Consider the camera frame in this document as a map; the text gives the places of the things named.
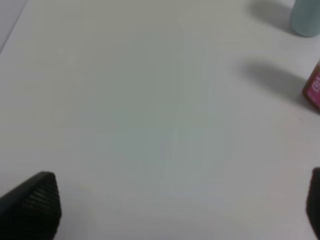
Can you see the clear drink bottle pink label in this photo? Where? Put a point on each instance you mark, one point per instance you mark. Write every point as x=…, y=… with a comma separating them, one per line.
x=311, y=90

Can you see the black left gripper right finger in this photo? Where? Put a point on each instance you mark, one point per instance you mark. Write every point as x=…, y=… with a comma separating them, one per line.
x=313, y=202

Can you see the teal plastic cup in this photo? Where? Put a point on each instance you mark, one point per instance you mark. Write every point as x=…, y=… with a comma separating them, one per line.
x=305, y=18

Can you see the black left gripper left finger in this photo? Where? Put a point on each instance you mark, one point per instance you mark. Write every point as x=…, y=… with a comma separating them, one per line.
x=32, y=210

